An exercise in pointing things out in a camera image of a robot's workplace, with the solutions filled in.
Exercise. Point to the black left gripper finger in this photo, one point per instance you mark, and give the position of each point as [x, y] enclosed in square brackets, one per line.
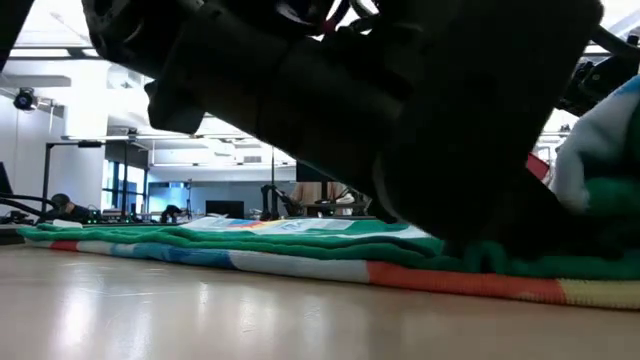
[525, 240]

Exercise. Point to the dinosaur print towel green backing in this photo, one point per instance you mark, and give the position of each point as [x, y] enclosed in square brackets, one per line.
[300, 245]

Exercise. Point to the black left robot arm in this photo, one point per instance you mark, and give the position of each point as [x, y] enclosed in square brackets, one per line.
[225, 90]

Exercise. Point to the background black robot arm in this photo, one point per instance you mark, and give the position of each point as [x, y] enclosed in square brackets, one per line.
[272, 197]

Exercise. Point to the red storage bin rack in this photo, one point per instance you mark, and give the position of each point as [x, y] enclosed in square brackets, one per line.
[537, 167]

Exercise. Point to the low black screen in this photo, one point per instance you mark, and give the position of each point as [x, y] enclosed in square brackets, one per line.
[225, 208]

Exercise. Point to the black metal stand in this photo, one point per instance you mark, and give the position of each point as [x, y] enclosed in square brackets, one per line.
[46, 170]

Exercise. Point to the black tilted screen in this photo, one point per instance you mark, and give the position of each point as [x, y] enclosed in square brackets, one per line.
[4, 180]

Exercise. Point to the black ceiling camera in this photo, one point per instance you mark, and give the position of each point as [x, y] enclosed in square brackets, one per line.
[25, 100]

